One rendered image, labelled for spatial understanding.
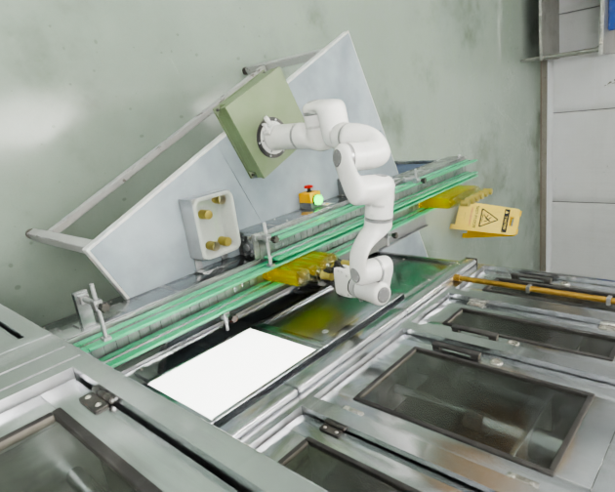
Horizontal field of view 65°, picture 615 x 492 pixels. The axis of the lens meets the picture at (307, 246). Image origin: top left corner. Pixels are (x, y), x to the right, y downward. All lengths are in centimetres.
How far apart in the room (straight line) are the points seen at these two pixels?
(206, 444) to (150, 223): 118
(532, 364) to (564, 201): 614
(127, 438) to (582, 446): 92
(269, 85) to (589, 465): 154
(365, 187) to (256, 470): 95
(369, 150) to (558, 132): 607
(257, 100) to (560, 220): 618
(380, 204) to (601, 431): 76
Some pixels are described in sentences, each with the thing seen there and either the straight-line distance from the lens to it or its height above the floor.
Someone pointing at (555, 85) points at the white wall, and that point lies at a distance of 739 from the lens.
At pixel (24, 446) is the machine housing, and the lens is 80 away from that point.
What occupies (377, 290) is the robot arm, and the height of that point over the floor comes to 142.
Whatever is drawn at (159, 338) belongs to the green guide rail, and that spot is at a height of 94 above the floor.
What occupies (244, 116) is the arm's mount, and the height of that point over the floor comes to 83.
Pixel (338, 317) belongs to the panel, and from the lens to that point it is 171.
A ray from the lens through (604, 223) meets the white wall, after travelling 751.
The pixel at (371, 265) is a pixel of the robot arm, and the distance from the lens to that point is 148.
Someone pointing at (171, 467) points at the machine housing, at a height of 177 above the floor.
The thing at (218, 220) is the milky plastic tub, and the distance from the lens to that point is 185.
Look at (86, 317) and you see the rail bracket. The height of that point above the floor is 86.
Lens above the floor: 225
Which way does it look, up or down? 42 degrees down
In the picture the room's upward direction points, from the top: 97 degrees clockwise
